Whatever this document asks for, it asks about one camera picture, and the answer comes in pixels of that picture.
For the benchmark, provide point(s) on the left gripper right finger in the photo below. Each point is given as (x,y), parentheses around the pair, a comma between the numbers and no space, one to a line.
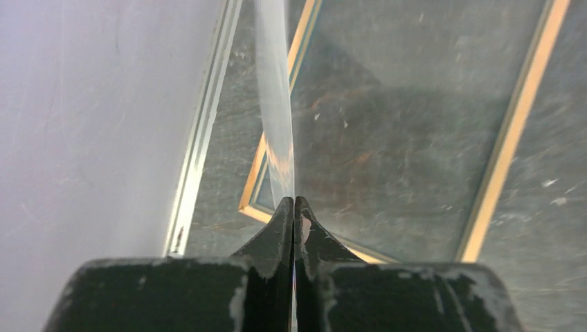
(337,291)

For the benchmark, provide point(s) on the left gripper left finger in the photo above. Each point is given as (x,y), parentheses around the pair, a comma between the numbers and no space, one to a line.
(249,290)

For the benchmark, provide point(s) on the wooden picture frame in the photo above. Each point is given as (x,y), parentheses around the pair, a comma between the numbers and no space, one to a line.
(405,118)

